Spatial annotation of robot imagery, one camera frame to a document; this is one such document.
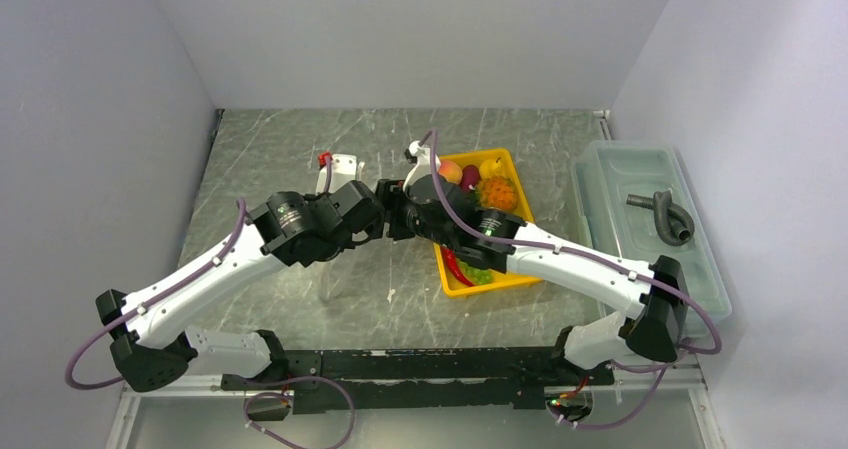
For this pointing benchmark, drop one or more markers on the green toy grapes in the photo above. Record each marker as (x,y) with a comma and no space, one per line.
(478,277)

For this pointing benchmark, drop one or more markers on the orange toy pineapple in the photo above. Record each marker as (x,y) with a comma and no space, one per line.
(497,192)

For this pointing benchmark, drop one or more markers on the clear plastic storage box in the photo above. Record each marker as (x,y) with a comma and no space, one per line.
(603,176)

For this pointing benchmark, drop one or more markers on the purple toy eggplant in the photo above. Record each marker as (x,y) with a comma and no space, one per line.
(470,178)

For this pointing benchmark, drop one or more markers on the toy peach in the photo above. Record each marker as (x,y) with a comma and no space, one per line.
(450,171)

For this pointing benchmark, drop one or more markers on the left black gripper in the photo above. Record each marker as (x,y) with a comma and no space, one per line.
(312,199)

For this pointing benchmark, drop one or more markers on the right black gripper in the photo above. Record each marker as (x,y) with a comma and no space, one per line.
(392,192)

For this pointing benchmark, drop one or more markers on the red toy chili pepper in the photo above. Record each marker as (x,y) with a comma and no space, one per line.
(453,267)

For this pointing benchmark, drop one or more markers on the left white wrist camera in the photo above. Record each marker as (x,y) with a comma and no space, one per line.
(335,170)

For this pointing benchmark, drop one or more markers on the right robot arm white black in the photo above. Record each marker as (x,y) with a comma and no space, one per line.
(647,299)

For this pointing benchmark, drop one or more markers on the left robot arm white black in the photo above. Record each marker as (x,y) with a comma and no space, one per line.
(154,340)

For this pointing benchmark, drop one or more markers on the yellow toy pear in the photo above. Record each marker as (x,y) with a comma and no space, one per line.
(492,167)

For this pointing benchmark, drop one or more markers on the black base frame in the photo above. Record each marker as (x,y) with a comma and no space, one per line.
(519,377)

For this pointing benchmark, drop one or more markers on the clear dotted zip top bag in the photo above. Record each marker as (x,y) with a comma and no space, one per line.
(346,274)

